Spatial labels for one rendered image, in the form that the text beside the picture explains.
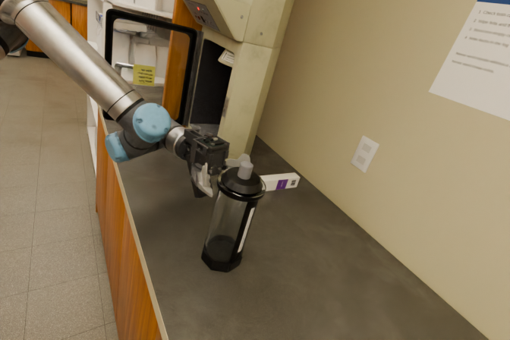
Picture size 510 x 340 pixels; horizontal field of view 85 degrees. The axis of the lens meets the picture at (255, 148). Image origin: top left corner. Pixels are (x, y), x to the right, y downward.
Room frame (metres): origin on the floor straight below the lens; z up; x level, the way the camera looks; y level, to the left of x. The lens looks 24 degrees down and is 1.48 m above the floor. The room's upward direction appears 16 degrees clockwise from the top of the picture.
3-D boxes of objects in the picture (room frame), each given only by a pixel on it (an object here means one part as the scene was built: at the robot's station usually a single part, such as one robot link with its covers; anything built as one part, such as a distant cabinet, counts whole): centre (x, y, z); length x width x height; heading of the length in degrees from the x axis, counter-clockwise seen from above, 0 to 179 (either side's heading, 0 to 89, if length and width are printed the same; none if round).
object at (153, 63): (1.03, 0.46, 1.19); 0.30 x 0.01 x 0.40; 118
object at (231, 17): (0.96, 0.27, 1.46); 0.32 x 0.11 x 0.10; 39
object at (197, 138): (0.60, 0.12, 1.16); 0.12 x 0.08 x 0.09; 53
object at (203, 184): (0.50, 0.08, 1.16); 0.09 x 0.03 x 0.06; 17
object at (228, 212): (0.52, 0.01, 1.06); 0.11 x 0.11 x 0.21
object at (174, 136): (0.65, 0.18, 1.15); 0.08 x 0.05 x 0.08; 143
